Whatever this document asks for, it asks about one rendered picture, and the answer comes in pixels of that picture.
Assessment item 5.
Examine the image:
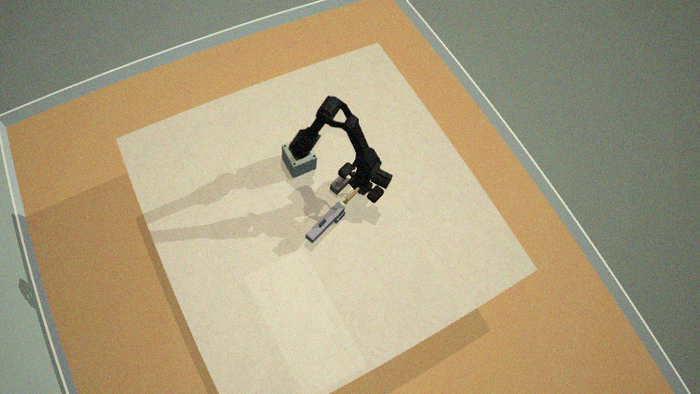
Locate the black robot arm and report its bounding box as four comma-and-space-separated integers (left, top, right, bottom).
288, 95, 392, 189

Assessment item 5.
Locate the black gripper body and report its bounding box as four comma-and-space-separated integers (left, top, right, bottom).
338, 163, 384, 203

